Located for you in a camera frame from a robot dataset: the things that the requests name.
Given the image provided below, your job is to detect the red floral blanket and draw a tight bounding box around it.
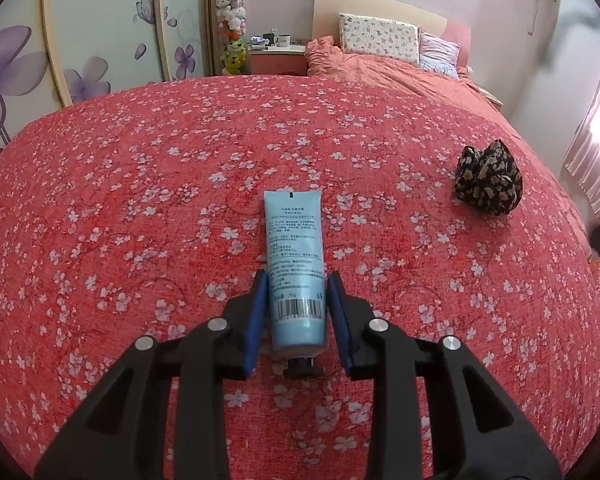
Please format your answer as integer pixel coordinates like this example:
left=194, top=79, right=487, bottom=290
left=0, top=74, right=600, bottom=480

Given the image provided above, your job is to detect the green plush toy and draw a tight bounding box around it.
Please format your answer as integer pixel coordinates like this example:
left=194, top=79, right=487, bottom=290
left=221, top=40, right=247, bottom=75

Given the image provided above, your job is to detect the dark floral fabric scrunchie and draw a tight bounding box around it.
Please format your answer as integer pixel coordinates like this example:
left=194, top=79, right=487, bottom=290
left=454, top=139, right=525, bottom=217

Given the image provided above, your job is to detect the white wardrobe purple flower print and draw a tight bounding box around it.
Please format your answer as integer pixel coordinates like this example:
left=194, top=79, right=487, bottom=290
left=0, top=0, right=216, bottom=162

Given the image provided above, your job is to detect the beige and pink headboard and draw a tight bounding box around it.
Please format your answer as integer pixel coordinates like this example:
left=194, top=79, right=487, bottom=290
left=313, top=0, right=473, bottom=68

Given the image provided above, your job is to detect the floral print pillow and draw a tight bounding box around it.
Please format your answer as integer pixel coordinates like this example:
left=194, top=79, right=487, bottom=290
left=338, top=13, right=421, bottom=65

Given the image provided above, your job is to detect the pink curtain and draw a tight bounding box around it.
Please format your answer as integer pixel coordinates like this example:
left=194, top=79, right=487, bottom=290
left=562, top=35, right=600, bottom=227

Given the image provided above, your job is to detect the pink striped pillow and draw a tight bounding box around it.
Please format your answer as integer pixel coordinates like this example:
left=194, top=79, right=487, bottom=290
left=418, top=30, right=463, bottom=77

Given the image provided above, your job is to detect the pink duvet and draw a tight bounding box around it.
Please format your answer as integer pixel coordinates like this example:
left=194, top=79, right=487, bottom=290
left=305, top=36, right=504, bottom=112

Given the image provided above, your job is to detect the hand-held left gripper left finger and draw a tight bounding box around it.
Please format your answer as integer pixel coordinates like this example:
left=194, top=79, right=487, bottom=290
left=34, top=270, right=270, bottom=480

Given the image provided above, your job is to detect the beige bedside table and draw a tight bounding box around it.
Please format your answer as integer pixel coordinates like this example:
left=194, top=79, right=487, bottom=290
left=472, top=82, right=505, bottom=112

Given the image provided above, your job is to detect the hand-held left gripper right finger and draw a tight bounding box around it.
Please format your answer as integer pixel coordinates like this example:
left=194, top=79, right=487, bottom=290
left=327, top=271, right=563, bottom=480

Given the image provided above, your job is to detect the light blue cream tube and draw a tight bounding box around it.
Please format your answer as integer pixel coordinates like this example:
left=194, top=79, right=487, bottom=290
left=263, top=190, right=327, bottom=380

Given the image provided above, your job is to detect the clear tube of plush toys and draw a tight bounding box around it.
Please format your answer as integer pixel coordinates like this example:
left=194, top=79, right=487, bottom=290
left=212, top=0, right=251, bottom=43

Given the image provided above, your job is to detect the pink nightstand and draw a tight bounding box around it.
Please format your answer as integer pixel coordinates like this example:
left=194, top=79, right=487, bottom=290
left=247, top=42, right=308, bottom=77

